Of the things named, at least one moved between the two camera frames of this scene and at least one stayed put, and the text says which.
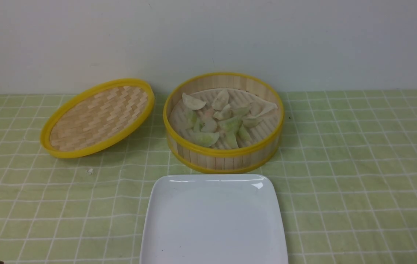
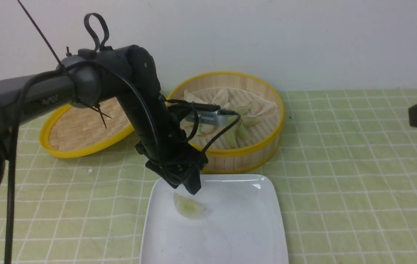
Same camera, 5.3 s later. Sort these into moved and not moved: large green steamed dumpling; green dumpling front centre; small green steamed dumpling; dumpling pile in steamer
Moved: large green steamed dumpling
Not moved: dumpling pile in steamer; green dumpling front centre; small green steamed dumpling
